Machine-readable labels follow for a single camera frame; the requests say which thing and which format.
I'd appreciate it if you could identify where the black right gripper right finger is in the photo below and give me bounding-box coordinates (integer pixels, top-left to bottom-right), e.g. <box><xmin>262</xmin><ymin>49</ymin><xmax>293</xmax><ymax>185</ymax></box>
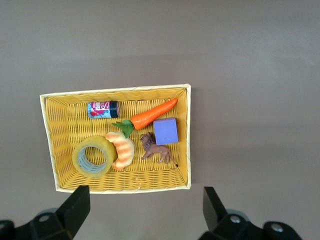
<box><xmin>197</xmin><ymin>186</ymin><xmax>303</xmax><ymax>240</ymax></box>

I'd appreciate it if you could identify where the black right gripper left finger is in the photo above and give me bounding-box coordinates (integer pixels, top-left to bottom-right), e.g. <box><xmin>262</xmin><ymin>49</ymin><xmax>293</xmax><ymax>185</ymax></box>
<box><xmin>0</xmin><ymin>185</ymin><xmax>91</xmax><ymax>240</ymax></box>

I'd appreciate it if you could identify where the clear packing tape roll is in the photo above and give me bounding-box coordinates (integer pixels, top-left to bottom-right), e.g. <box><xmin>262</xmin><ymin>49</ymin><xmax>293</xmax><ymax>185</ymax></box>
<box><xmin>71</xmin><ymin>135</ymin><xmax>117</xmax><ymax>178</ymax></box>

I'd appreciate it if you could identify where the toy croissant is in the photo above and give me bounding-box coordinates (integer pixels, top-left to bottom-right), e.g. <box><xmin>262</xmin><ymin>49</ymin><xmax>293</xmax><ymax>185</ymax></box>
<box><xmin>104</xmin><ymin>131</ymin><xmax>136</xmax><ymax>171</ymax></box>

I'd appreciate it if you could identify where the brown toy lion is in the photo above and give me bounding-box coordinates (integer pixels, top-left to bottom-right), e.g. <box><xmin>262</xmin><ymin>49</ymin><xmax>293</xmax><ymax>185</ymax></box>
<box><xmin>139</xmin><ymin>131</ymin><xmax>180</xmax><ymax>168</ymax></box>

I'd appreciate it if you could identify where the yellow wicker basket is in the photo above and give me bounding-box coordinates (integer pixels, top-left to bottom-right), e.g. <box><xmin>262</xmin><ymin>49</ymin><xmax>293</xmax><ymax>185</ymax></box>
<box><xmin>39</xmin><ymin>83</ymin><xmax>192</xmax><ymax>195</ymax></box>

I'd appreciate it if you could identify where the purple foam cube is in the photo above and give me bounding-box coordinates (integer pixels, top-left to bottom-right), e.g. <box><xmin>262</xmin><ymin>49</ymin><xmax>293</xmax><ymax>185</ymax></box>
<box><xmin>152</xmin><ymin>117</ymin><xmax>180</xmax><ymax>146</ymax></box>

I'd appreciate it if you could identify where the small dark can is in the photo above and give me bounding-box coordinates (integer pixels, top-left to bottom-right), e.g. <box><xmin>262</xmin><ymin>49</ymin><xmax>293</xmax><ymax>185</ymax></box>
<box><xmin>87</xmin><ymin>100</ymin><xmax>121</xmax><ymax>120</ymax></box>

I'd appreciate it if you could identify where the orange toy carrot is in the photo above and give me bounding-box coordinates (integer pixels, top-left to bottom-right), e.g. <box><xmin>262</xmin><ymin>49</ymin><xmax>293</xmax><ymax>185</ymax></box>
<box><xmin>111</xmin><ymin>97</ymin><xmax>179</xmax><ymax>139</ymax></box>

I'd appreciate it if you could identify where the brown table cover sheet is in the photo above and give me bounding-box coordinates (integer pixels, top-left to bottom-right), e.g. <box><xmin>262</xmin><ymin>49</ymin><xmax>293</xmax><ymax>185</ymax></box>
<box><xmin>0</xmin><ymin>0</ymin><xmax>320</xmax><ymax>240</ymax></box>

